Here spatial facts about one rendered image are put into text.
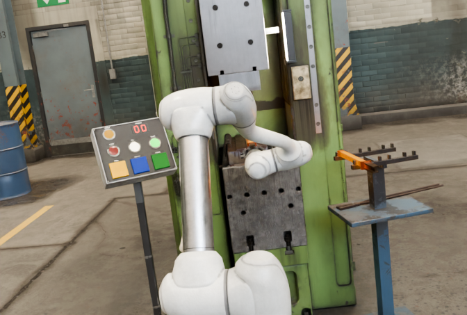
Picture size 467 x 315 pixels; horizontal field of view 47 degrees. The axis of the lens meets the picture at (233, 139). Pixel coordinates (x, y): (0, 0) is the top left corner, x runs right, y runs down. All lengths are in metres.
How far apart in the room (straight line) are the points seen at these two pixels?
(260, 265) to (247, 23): 1.37
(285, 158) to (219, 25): 0.77
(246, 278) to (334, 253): 1.49
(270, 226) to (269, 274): 1.14
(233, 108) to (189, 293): 0.60
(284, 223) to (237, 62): 0.84
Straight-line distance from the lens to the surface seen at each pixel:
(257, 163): 2.26
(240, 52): 2.66
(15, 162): 7.02
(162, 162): 2.57
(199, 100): 1.80
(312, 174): 2.92
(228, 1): 2.67
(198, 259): 1.69
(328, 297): 3.17
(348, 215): 2.59
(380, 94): 8.84
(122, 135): 2.60
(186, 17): 2.82
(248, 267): 1.64
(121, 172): 2.52
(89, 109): 9.27
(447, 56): 9.02
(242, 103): 1.77
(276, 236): 2.78
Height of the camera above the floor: 1.51
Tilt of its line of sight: 10 degrees down
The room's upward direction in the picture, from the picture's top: 7 degrees counter-clockwise
